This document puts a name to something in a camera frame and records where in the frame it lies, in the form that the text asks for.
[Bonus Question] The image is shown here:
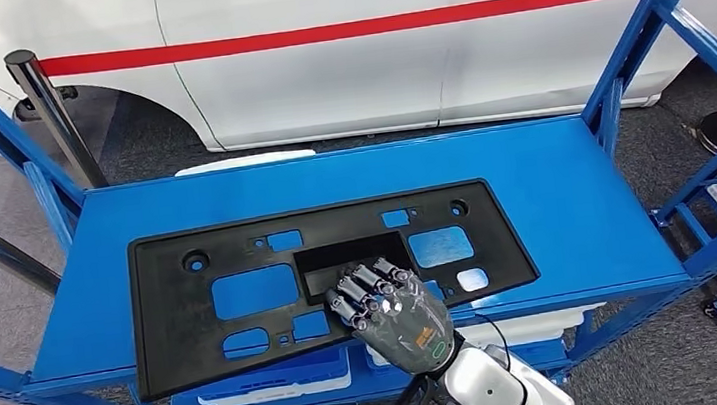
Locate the white flat panel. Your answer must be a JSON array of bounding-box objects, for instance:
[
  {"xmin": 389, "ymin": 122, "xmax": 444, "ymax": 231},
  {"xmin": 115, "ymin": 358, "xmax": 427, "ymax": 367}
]
[{"xmin": 172, "ymin": 147, "xmax": 318, "ymax": 180}]

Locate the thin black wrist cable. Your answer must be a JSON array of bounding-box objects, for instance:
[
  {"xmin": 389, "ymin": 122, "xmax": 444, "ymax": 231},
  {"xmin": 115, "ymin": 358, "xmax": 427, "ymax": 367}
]
[{"xmin": 473, "ymin": 309, "xmax": 515, "ymax": 377}]

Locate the white plastic divided tray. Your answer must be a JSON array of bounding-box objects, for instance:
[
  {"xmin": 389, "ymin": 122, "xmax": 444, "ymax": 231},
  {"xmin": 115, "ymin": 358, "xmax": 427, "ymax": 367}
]
[
  {"xmin": 457, "ymin": 300, "xmax": 608, "ymax": 352},
  {"xmin": 195, "ymin": 364, "xmax": 356, "ymax": 405}
]

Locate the white car with red stripe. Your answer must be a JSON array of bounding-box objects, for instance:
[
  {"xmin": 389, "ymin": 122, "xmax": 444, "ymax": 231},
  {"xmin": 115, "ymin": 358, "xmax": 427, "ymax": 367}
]
[{"xmin": 0, "ymin": 0, "xmax": 717, "ymax": 178}]

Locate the black plastic plate part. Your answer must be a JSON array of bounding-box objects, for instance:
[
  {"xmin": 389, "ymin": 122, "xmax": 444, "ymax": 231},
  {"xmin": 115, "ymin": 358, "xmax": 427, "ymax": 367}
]
[{"xmin": 120, "ymin": 172, "xmax": 551, "ymax": 403}]

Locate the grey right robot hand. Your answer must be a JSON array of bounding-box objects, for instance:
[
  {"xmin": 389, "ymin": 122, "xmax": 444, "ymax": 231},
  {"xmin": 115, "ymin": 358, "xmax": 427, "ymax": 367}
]
[{"xmin": 321, "ymin": 249, "xmax": 466, "ymax": 387}]

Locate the blue metal shelf rack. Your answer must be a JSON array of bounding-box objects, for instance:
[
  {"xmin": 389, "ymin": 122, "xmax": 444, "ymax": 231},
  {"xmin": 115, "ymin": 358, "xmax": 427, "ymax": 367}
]
[{"xmin": 0, "ymin": 0, "xmax": 717, "ymax": 405}]

